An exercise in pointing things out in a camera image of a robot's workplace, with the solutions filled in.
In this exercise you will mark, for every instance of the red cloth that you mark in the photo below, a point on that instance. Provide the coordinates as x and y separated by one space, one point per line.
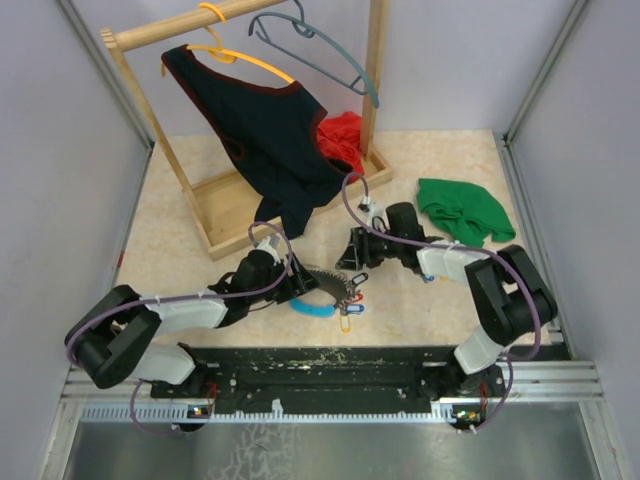
339 138

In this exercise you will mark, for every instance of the blue tag on disc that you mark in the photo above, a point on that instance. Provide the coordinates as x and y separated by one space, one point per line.
354 309

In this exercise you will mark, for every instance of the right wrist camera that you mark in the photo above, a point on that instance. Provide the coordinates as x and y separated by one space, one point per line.
371 210

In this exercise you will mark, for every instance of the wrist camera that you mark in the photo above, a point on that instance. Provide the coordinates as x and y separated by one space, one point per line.
371 210
269 245

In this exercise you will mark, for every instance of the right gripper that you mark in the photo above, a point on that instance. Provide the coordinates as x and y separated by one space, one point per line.
358 253

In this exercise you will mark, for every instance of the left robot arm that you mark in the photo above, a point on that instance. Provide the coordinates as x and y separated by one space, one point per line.
115 340

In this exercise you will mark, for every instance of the navy tank top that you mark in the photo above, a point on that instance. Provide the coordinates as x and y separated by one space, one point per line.
270 136

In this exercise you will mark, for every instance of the black tag on disc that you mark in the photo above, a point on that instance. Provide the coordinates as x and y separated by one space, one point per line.
359 279

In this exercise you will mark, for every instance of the green cloth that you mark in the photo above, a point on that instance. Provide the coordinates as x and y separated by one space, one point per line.
466 211

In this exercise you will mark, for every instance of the blue-grey hanger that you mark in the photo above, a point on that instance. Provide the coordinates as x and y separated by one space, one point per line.
315 49

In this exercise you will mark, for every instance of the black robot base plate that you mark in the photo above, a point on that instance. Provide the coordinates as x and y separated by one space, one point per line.
331 380

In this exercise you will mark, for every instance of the wooden clothes rack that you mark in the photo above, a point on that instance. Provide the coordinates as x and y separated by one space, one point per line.
224 206

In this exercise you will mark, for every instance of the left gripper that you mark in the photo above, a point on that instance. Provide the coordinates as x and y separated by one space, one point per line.
299 283

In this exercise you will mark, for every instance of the yellow tag on disc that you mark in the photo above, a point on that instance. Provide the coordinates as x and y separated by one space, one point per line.
345 323

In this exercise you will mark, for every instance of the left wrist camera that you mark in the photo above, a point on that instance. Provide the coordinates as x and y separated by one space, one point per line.
269 245

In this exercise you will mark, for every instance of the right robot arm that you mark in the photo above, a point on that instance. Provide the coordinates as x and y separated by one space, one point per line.
509 295

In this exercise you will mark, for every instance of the yellow hanger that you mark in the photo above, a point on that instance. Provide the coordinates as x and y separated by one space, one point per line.
225 56

